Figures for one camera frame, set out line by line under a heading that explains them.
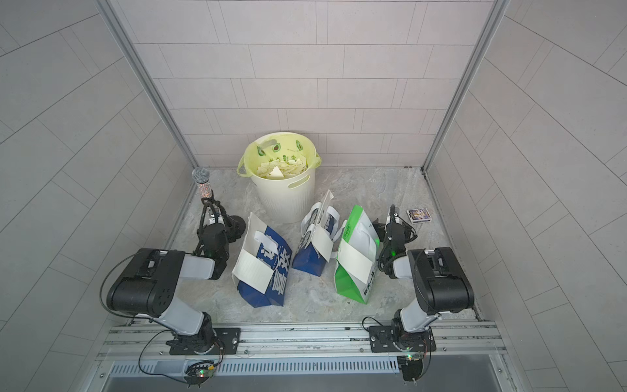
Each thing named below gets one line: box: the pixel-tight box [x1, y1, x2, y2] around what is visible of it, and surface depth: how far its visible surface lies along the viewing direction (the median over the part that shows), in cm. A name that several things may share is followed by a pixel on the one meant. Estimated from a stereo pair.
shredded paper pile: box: [256, 158, 308, 179], surface depth 98 cm
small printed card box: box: [406, 208, 432, 224], surface depth 100 cm
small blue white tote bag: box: [291, 189, 340, 277], surface depth 80 cm
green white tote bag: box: [333, 204, 381, 305], surface depth 72 cm
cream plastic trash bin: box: [250, 166, 316, 225], surface depth 86 cm
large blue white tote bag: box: [231, 212, 293, 308], surface depth 72 cm
